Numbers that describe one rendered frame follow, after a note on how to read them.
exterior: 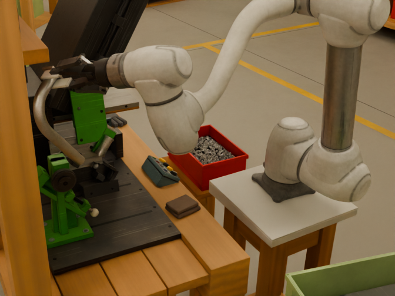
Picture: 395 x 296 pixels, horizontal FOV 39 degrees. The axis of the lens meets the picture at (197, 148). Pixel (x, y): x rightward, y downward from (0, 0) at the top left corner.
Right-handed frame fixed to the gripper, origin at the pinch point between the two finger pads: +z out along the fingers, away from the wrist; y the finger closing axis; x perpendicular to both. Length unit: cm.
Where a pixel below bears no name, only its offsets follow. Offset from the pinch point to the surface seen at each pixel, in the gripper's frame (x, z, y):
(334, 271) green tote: 16, -61, -71
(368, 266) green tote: 10, -69, -78
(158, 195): -5, 4, -65
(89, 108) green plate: -20.1, 22.0, -33.1
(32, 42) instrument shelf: -3.6, 2.5, 10.4
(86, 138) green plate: -12.1, 24.3, -40.2
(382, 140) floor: -200, -13, -280
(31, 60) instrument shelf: 2.6, -0.1, 9.4
